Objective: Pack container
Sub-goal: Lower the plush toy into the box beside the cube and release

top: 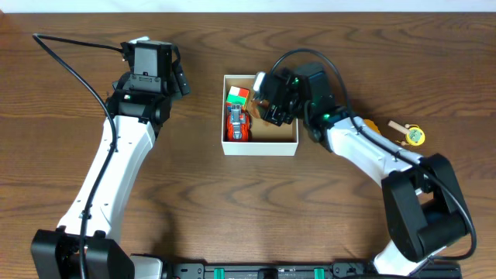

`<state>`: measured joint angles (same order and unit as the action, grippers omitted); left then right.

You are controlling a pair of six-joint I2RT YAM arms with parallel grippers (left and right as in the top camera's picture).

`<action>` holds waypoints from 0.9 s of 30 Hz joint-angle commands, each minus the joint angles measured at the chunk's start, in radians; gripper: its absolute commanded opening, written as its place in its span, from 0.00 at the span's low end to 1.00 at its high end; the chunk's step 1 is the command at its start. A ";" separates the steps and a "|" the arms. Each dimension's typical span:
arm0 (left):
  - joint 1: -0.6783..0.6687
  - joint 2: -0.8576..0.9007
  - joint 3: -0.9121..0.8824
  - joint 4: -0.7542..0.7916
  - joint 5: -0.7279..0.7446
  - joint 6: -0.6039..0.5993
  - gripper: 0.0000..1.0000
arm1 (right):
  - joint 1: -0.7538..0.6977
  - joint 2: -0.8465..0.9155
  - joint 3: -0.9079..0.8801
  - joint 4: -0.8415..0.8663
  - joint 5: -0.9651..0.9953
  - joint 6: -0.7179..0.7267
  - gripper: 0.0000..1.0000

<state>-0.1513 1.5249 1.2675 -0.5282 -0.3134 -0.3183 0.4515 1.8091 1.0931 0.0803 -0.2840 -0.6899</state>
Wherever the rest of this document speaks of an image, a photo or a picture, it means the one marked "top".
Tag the red toy car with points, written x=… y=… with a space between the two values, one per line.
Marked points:
x=238 y=124

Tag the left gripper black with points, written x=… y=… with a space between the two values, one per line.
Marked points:
x=180 y=80

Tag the brown plush toy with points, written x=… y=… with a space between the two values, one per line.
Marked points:
x=257 y=108

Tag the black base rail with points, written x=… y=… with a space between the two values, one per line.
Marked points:
x=294 y=271

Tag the multicoloured puzzle cube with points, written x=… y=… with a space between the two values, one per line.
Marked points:
x=237 y=96

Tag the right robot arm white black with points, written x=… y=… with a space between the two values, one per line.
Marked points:
x=424 y=206

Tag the white cardboard box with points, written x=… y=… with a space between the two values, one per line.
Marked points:
x=266 y=139

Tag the orange toy dinosaur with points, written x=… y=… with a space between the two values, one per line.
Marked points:
x=372 y=125

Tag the yellow round toy with handle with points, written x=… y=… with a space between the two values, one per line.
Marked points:
x=414 y=135

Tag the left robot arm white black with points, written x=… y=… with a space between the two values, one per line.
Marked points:
x=85 y=243

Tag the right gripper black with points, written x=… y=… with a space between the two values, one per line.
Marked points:
x=277 y=115

